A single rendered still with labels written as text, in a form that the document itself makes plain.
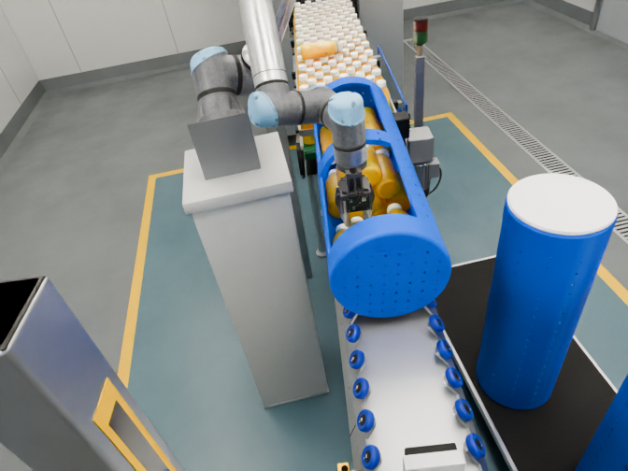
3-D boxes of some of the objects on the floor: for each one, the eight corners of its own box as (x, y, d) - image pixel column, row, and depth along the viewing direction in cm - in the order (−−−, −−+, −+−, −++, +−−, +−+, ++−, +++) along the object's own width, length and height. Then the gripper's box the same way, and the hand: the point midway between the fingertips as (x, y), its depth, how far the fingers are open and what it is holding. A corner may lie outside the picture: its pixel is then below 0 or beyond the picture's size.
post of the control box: (306, 278, 265) (274, 118, 201) (306, 274, 268) (274, 113, 204) (312, 278, 265) (283, 116, 201) (312, 273, 268) (283, 112, 204)
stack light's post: (413, 243, 276) (416, 58, 205) (411, 239, 279) (414, 54, 208) (420, 243, 276) (425, 56, 205) (419, 238, 279) (423, 53, 208)
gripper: (328, 176, 104) (337, 245, 118) (378, 168, 104) (382, 239, 118) (325, 155, 111) (335, 223, 125) (373, 149, 110) (378, 218, 124)
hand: (356, 221), depth 122 cm, fingers closed on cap, 4 cm apart
